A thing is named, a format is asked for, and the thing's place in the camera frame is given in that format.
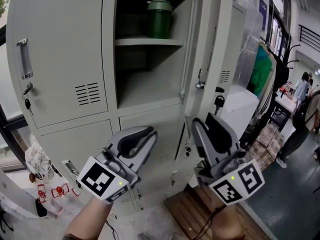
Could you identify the black mezzanine railing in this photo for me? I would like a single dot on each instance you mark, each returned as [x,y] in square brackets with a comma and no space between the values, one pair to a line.
[310,37]

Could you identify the brown wooden slat platform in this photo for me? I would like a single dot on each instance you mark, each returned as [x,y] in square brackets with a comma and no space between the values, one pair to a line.
[195,209]

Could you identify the blue wall poster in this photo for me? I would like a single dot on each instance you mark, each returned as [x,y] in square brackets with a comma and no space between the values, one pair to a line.
[262,14]

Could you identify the black frame table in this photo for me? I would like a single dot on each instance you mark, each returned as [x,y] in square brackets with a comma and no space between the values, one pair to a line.
[285,104]

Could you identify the brown plush charm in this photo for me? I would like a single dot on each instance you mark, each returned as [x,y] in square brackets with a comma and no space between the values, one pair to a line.
[32,177]

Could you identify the beige striped garment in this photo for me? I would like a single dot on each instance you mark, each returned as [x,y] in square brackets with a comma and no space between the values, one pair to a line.
[270,96]

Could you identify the small white black bin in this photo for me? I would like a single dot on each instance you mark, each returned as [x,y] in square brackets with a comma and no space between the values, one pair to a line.
[41,207]

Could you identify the white water dispenser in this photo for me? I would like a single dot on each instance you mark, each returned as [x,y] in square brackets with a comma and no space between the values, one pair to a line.
[17,196]

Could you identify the patterned cardboard box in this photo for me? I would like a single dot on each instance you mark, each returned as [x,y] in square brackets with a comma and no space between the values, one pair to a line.
[266,146]

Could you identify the green lidded jar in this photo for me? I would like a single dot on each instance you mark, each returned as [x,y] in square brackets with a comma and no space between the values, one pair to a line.
[159,21]

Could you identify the black window frame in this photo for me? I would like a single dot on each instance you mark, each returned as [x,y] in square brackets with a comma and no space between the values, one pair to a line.
[10,131]

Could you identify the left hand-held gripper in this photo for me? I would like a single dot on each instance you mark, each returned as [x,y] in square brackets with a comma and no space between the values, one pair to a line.
[97,181]

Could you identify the white chest appliance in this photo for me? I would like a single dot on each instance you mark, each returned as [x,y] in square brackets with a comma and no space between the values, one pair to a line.
[240,111]

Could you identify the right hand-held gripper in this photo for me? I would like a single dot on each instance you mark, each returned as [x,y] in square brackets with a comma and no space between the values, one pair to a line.
[237,184]

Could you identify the white dotted cloth bag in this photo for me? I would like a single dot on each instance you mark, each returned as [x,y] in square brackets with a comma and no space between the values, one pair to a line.
[37,156]

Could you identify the person's right white shoe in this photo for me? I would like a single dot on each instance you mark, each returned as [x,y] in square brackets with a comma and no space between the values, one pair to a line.
[174,236]

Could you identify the person's left white shoe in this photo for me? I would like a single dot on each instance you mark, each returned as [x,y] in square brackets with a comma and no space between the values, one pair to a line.
[141,237]

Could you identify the black key with fob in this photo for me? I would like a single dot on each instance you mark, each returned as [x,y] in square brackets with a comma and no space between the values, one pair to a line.
[27,104]

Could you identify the green garment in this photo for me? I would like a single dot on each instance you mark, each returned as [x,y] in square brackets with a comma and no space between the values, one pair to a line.
[261,71]

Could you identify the person's right forearm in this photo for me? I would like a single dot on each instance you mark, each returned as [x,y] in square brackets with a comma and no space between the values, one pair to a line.
[228,226]

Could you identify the person's white shoe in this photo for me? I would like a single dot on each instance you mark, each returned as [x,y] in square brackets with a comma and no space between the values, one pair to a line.
[141,237]
[174,236]

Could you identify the silver foil sheet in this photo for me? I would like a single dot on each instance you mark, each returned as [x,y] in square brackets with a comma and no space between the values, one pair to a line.
[250,46]

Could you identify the large clear bottle red cap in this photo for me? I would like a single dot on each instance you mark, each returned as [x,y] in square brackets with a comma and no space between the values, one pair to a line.
[59,191]
[75,192]
[42,194]

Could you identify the person's left forearm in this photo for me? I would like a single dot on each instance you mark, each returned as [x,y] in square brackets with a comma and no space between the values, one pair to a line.
[85,221]

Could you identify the grey metal locker cabinet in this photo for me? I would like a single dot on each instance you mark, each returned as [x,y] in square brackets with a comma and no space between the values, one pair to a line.
[62,46]

